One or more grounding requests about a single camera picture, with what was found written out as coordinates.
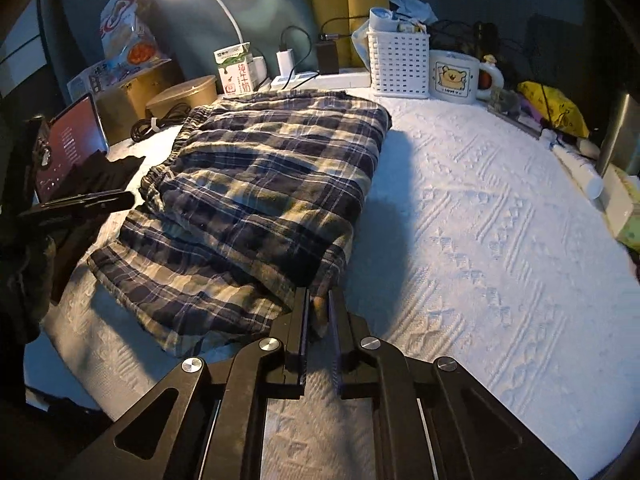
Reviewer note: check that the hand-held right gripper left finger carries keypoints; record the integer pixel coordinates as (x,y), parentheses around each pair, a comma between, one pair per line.
(304,345)

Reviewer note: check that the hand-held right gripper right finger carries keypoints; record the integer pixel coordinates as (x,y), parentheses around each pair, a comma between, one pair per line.
(334,345)

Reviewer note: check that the plaid checkered shirt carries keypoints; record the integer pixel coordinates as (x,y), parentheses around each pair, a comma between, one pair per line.
(250,185)

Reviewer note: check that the tablet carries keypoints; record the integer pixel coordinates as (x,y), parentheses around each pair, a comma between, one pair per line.
(75,135)

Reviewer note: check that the black cloth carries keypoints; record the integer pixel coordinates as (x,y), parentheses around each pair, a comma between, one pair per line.
(102,175)

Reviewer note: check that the gold box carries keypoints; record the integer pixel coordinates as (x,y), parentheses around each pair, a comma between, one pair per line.
(125,100)

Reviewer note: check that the printed snack bag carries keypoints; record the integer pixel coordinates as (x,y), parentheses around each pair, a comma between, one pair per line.
(125,30)

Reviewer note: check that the brown lidded food container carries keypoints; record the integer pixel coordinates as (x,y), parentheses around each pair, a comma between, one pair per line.
(182,95)

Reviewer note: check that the white knitted tablecloth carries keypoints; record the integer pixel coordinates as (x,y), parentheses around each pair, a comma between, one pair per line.
(475,260)

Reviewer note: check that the milk carton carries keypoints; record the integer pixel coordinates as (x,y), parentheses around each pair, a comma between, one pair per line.
(235,72)

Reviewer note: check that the white charger plug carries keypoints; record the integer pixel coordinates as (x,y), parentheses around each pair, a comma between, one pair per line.
(285,62)

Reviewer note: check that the white power strip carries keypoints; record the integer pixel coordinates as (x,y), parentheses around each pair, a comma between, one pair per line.
(345,80)

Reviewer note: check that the white perforated basket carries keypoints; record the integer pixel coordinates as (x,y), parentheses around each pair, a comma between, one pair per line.
(400,65)

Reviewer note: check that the black power adapter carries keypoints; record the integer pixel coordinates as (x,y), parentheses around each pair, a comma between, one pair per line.
(327,57)

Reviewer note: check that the bear print mug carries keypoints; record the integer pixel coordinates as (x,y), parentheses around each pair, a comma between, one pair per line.
(450,77)

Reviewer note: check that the white tube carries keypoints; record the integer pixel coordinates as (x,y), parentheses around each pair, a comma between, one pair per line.
(580,170)

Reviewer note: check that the tissue pack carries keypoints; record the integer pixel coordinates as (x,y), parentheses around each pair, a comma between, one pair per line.
(625,210)

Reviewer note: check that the yellow bag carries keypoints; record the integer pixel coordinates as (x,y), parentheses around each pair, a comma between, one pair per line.
(555,107)

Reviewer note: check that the yellow fabric panel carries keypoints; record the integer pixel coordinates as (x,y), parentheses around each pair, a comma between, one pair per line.
(345,5)

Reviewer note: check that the white plastic bag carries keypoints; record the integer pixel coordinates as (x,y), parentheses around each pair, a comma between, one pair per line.
(412,7)

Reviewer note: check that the steel thermos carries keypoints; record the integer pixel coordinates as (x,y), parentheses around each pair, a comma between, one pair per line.
(622,130)

